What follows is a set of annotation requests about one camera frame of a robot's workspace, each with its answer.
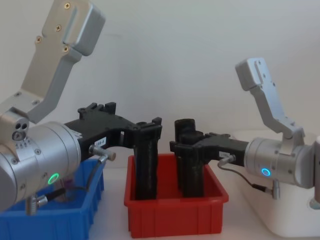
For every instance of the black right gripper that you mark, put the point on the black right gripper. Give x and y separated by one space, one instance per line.
225 147

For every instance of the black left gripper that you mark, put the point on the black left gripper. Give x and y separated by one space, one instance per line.
100 130

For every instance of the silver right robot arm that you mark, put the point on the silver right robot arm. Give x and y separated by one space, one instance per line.
272 155

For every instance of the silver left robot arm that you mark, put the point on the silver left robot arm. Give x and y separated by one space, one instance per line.
37 155

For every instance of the red plastic bin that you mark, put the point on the red plastic bin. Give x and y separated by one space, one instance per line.
172 217

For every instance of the white plastic container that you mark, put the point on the white plastic container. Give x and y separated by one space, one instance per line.
262 212

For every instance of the blue plastic bin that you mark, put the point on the blue plastic bin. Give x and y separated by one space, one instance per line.
50 220

